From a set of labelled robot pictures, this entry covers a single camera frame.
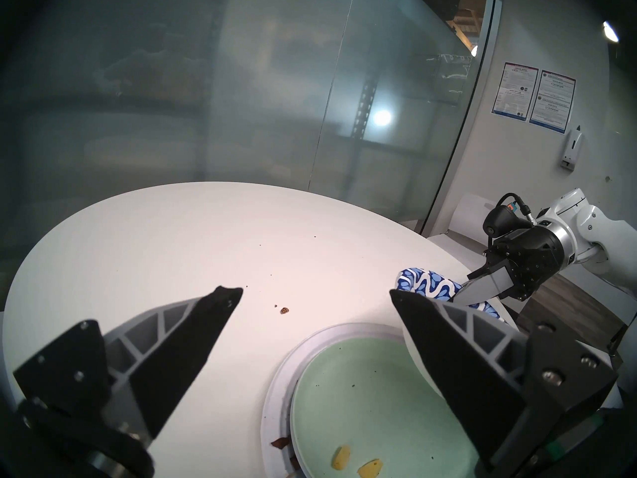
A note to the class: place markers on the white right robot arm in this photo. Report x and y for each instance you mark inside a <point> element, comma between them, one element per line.
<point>592,233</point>

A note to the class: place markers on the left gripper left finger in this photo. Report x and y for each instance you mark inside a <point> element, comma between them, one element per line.
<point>169,362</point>

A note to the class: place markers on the round ceiling spot light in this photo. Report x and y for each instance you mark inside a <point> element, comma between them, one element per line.
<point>611,32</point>

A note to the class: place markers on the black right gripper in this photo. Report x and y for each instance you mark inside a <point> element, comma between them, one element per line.
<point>527,258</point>

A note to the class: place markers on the large white paper plate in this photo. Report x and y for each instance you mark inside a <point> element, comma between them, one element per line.
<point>278,382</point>

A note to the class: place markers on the yellow food bits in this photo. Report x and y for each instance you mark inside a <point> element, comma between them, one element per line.
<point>341,457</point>

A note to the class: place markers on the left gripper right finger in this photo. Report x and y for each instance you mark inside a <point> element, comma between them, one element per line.
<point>477,382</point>

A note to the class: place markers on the white wall dispenser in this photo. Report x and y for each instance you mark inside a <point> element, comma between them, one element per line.
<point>572,148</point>

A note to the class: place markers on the blue bordered wall poster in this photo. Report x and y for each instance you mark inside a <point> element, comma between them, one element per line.
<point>552,101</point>
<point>515,91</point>

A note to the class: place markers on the light green plate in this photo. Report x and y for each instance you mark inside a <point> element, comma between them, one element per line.
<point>378,397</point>

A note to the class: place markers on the brown vegetable and granola scraps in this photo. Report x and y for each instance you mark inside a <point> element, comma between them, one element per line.
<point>282,441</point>

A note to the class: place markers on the blue patterned paper plate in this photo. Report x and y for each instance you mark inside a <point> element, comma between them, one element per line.
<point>423,283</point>

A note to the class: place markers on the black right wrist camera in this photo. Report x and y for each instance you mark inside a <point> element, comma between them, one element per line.
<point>500,220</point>

